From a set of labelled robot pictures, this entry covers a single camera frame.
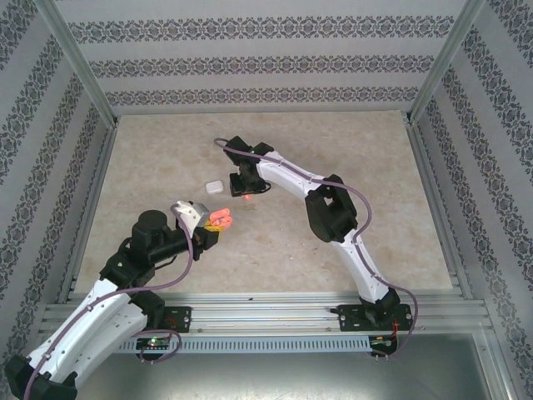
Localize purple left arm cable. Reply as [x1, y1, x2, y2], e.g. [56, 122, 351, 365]
[22, 203, 199, 397]

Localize purple looped cable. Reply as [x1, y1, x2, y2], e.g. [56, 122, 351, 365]
[139, 331, 183, 364]

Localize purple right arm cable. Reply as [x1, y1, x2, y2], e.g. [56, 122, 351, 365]
[212, 137, 420, 359]

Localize aluminium frame post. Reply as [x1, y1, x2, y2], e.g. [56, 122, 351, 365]
[407, 0, 487, 124]

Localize aluminium front rail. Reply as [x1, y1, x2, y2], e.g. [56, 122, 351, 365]
[41, 291, 488, 335]

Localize pink charging case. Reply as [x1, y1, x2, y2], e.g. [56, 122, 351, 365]
[207, 207, 233, 229]

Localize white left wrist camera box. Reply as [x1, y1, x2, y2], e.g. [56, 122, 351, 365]
[172, 200, 209, 233]

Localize aluminium side rail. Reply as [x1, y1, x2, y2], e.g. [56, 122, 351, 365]
[60, 120, 121, 303]
[404, 120, 474, 300]

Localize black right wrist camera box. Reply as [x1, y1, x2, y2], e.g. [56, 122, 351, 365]
[228, 174, 268, 198]

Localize grey slotted cable duct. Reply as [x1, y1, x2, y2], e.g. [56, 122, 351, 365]
[118, 335, 371, 354]

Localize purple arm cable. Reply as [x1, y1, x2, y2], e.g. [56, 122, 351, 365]
[22, 203, 199, 397]
[212, 137, 420, 359]

